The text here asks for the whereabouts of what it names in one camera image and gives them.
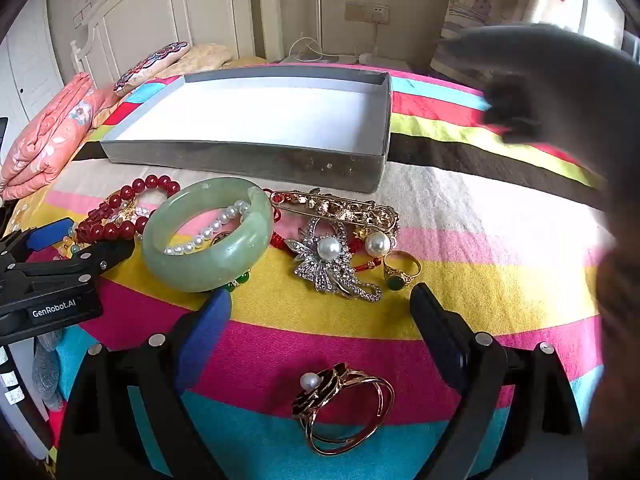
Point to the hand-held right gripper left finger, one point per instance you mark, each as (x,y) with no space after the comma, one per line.
(206,340)

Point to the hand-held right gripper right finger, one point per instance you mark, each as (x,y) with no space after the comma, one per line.
(440,340)

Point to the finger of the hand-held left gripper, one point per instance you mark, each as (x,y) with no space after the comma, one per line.
(107,254)
(45,238)

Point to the green jade bangle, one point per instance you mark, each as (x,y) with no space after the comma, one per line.
(200,276)

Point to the gold bangle with black flower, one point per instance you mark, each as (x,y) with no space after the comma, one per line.
(312,397)

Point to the silver pearl flower brooch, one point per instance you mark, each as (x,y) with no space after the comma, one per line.
(320,265)

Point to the gold pin brooch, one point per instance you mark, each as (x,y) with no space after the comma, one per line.
(350,212)

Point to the grey cardboard box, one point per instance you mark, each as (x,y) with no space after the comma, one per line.
(250,110)

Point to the grey cloth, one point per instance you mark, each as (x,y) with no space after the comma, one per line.
(47,375)

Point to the pink floral quilt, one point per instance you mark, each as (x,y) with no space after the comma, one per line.
(45,140)

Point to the striped colourful blanket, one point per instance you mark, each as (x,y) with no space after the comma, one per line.
(500,260)

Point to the white pearl pendant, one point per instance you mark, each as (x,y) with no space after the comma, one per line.
(377,244)

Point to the white wardrobe door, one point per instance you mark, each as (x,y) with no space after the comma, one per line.
(30,70)

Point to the embroidered patterned pillow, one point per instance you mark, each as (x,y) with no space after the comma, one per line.
(150,67)

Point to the pale yellow pillow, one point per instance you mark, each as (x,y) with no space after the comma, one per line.
(205,55)

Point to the white wooden headboard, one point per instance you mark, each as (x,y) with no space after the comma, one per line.
(150,10)

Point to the blurred grey object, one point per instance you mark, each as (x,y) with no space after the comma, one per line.
(575,85)

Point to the white charger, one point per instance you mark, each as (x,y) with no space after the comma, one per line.
(366,56)

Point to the white nightstand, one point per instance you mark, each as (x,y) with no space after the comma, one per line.
(345,60)

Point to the beige wall socket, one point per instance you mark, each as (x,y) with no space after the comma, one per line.
(366,12)

